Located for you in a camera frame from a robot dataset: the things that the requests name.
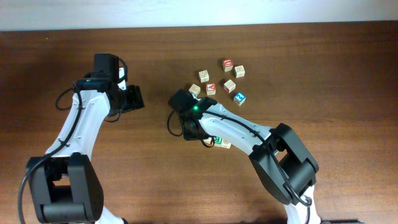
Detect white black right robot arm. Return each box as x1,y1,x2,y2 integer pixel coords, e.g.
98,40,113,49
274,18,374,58
168,89,321,223

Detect green letter B block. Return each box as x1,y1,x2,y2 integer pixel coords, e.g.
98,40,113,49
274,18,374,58
213,136,223,147

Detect wooden block green side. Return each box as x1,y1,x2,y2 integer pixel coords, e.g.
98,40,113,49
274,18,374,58
203,138,212,145

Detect plain wooden block upper left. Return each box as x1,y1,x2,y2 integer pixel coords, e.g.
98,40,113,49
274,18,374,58
198,70,210,83

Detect wooden block red side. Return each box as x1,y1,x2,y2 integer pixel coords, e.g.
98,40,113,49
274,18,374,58
223,80,236,93

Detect plain wooden block top right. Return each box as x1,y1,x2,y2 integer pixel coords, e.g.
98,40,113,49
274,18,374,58
234,65,245,78

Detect wooden block blue side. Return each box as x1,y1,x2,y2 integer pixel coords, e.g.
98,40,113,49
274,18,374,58
188,84,201,98

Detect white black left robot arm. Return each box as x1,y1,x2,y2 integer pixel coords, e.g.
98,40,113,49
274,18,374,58
17,54,144,223

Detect red letter A block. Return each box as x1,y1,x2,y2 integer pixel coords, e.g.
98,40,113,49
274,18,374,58
205,83,216,95

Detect plain wooden block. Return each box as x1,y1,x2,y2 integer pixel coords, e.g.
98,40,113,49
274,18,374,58
234,65,245,78
198,70,210,83

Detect wooden shell picture block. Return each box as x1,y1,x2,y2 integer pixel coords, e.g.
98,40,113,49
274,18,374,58
221,139,231,149

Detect blue number 2 block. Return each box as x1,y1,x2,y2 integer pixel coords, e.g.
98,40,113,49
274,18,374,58
233,92,246,106

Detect red letter U block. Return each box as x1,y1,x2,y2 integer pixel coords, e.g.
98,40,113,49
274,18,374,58
222,59,234,72

